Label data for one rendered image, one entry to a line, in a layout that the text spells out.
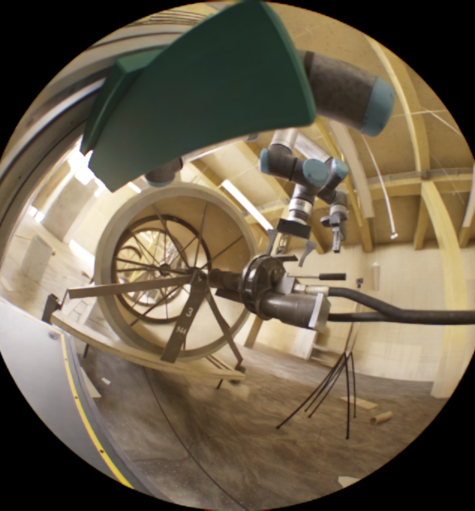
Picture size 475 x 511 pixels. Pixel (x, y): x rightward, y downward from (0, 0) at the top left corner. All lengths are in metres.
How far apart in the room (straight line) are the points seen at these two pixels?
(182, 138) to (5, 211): 0.41
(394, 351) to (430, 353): 1.91
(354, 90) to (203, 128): 0.27
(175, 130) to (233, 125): 0.09
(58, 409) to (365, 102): 0.82
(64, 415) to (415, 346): 9.04
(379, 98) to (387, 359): 8.56
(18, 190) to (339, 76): 0.64
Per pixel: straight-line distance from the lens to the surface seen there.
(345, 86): 0.35
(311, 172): 0.54
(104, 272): 1.31
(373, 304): 0.60
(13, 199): 0.48
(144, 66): 0.28
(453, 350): 4.72
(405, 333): 8.83
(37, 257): 1.99
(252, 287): 0.69
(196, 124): 0.24
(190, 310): 1.24
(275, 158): 0.56
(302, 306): 0.60
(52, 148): 0.49
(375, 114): 0.37
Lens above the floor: 0.71
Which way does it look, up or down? 21 degrees up
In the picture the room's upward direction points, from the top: 24 degrees clockwise
